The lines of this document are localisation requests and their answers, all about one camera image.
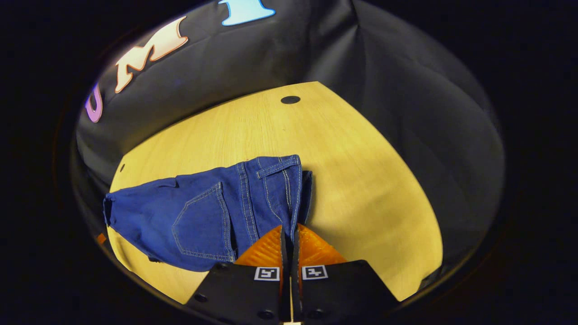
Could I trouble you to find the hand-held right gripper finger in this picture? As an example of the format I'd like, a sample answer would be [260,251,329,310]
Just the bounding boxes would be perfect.
[186,225,289,323]
[291,223,400,323]

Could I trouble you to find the blue denim jeans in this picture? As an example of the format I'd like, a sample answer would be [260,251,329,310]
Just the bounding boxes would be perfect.
[103,154,313,273]

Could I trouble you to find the black backdrop cloth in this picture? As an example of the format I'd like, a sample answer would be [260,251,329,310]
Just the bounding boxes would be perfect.
[72,0,505,289]

